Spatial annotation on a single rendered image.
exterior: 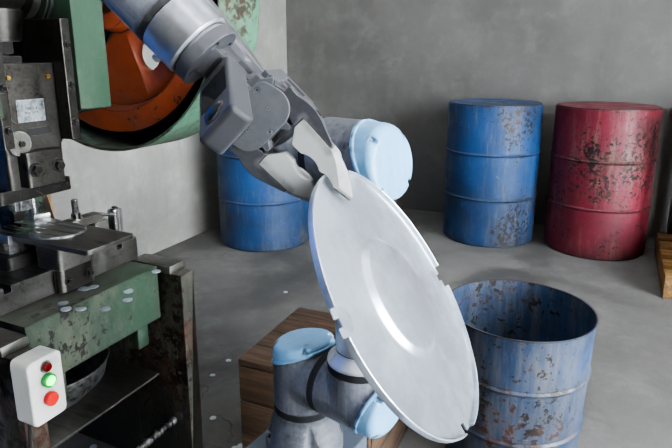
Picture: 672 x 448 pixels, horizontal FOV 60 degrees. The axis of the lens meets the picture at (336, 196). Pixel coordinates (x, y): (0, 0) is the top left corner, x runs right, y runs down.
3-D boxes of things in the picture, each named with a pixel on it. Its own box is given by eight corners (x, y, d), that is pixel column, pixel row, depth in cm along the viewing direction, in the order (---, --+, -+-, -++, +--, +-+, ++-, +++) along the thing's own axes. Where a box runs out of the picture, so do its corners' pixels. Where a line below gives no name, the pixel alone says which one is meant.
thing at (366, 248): (386, 176, 76) (391, 173, 75) (494, 387, 70) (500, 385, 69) (262, 168, 50) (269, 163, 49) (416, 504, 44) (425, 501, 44)
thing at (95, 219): (112, 228, 167) (108, 193, 164) (63, 245, 152) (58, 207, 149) (96, 225, 169) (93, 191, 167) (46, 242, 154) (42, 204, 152)
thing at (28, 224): (63, 236, 150) (61, 219, 148) (10, 254, 136) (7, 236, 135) (39, 232, 153) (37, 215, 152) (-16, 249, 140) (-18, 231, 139)
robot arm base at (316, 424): (357, 435, 117) (357, 391, 115) (314, 480, 105) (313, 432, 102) (296, 410, 125) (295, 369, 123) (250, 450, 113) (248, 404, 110)
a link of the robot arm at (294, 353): (302, 374, 121) (301, 314, 117) (353, 398, 112) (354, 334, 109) (259, 400, 112) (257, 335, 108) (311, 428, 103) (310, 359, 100)
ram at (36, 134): (79, 180, 143) (65, 55, 135) (24, 193, 129) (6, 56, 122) (30, 174, 150) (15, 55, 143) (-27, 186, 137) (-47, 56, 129)
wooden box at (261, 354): (409, 425, 192) (412, 328, 184) (368, 505, 158) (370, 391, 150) (300, 397, 208) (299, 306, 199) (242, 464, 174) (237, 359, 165)
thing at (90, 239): (139, 284, 141) (135, 231, 137) (93, 307, 128) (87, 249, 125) (66, 268, 151) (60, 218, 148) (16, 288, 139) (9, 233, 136)
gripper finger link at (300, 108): (345, 134, 58) (280, 72, 57) (343, 137, 56) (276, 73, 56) (314, 168, 59) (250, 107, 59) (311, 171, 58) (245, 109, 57)
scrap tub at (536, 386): (584, 430, 190) (601, 293, 178) (576, 521, 153) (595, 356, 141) (457, 398, 207) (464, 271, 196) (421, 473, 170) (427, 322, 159)
